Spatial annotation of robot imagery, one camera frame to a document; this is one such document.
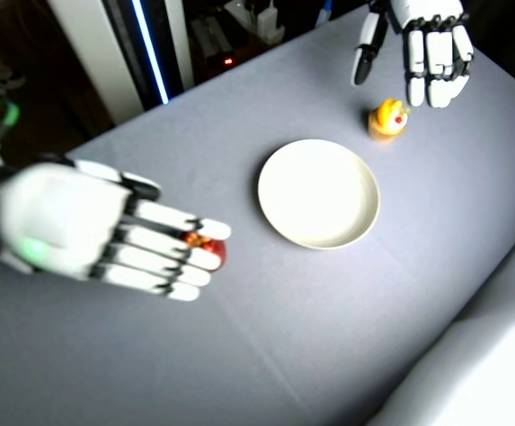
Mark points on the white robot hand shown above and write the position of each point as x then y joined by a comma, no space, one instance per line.
437,49
62,213

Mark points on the yellow toy cupcake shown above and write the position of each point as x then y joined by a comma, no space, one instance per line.
388,122

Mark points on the red toy apple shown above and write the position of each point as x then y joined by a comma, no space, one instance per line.
219,250

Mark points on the cream round plate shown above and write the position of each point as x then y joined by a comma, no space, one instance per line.
317,195

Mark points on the white column panel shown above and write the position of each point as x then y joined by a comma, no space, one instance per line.
93,57

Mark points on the white power adapter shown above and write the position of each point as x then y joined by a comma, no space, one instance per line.
270,24

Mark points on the blue light strip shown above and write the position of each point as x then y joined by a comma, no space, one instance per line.
151,53

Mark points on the black device with red light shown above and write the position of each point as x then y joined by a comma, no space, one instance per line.
215,44

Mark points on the grey table cloth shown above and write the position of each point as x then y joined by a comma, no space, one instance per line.
284,319

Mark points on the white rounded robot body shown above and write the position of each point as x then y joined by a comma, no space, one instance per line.
484,355

